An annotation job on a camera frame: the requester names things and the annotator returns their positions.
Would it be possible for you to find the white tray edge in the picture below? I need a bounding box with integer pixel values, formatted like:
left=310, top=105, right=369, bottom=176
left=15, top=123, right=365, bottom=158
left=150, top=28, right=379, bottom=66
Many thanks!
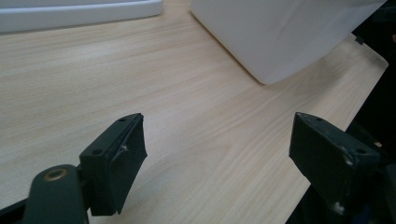
left=0, top=0, right=164, bottom=35

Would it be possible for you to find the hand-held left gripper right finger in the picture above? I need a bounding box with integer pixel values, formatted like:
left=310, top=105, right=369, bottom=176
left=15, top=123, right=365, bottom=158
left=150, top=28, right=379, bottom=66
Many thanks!
left=288, top=111, right=382, bottom=210

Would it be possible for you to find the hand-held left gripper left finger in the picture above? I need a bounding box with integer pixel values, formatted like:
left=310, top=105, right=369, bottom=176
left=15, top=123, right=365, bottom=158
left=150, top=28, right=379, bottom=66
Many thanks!
left=78, top=112, right=149, bottom=217

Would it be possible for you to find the white plastic box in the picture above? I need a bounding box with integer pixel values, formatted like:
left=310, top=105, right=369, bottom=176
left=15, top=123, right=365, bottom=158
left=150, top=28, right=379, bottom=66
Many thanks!
left=190, top=0, right=388, bottom=86

